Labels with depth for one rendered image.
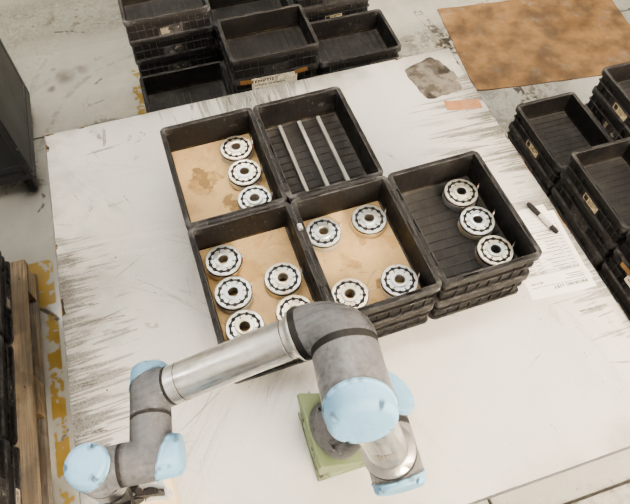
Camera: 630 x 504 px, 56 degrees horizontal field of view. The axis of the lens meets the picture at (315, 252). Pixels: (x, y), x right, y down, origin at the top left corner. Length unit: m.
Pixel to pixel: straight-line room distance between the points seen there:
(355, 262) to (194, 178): 0.59
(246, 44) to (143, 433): 2.12
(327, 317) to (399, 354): 0.77
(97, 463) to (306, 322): 0.42
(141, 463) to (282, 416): 0.63
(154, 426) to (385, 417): 0.42
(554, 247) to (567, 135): 1.07
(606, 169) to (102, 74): 2.65
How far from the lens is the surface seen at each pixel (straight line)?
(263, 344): 1.04
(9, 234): 3.09
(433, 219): 1.82
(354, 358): 0.94
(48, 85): 3.71
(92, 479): 1.10
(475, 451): 1.68
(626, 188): 2.74
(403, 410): 1.36
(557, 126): 3.03
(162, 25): 3.00
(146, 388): 1.15
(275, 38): 2.92
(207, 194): 1.87
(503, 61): 3.71
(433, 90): 2.38
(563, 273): 1.98
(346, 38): 3.10
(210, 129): 1.96
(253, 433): 1.65
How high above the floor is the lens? 2.28
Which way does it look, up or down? 58 degrees down
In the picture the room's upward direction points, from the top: straight up
